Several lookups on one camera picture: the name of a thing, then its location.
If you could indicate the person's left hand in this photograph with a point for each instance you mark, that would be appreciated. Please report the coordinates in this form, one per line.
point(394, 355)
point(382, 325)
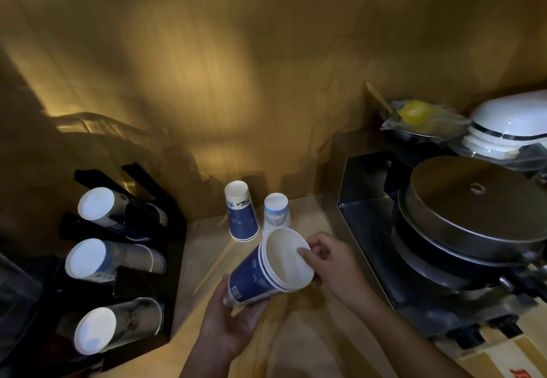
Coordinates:
point(224, 330)

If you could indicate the person's right hand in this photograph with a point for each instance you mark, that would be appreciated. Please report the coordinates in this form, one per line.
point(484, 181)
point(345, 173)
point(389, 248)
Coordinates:
point(339, 268)

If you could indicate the person's left thumb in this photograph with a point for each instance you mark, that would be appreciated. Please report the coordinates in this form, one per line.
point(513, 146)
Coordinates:
point(220, 292)

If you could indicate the person's right thumb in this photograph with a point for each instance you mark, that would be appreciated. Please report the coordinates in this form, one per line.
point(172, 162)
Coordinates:
point(308, 262)

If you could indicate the nested blue paper cups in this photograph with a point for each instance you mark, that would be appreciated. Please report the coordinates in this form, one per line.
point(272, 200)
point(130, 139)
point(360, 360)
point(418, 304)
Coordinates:
point(256, 275)

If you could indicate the person's left forearm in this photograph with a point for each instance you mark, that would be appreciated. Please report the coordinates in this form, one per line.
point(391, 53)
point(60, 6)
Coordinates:
point(208, 362)

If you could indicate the person's right forearm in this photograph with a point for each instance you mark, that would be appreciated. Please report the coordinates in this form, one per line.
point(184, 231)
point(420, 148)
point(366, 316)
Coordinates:
point(397, 339)

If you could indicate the small pale blue paper cup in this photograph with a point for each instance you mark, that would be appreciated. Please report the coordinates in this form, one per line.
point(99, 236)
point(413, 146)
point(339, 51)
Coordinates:
point(276, 215)

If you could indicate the black cup holder rack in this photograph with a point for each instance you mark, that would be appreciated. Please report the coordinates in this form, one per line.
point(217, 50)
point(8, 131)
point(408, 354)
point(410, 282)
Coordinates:
point(173, 241)

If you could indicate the tall blue paper cup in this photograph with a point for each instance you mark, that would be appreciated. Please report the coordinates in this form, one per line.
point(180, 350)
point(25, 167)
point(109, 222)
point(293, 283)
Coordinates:
point(242, 217)

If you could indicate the stack of clear plastic cups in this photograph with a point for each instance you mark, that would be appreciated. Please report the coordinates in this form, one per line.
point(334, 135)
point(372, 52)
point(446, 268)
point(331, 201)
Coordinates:
point(115, 324)

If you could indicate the stack of pale blue cups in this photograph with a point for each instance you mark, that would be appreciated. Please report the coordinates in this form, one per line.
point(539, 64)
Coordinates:
point(94, 260)

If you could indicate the stack of patterned paper cups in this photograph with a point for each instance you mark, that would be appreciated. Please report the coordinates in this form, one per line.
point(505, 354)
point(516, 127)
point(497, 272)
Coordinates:
point(100, 207)

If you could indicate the stainless steel waffle maker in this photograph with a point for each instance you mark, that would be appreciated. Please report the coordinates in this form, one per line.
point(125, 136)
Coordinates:
point(461, 215)

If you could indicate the metal bowl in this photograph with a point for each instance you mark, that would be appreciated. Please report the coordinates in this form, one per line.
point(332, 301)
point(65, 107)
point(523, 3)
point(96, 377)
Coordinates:
point(416, 135)

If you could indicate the black control knob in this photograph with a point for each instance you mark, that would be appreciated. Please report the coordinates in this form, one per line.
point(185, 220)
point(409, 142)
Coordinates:
point(506, 326)
point(466, 336)

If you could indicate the wooden spoon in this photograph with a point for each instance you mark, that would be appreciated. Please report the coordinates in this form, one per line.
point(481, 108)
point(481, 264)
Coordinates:
point(378, 95)

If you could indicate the plastic bag with yellow contents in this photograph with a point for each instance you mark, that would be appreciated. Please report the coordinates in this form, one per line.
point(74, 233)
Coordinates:
point(421, 117)

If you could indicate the stack of white bowls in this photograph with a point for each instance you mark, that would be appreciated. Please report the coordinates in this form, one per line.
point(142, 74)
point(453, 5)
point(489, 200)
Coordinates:
point(491, 145)

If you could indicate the white domed lid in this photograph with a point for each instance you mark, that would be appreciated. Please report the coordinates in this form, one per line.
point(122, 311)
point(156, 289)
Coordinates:
point(510, 115)

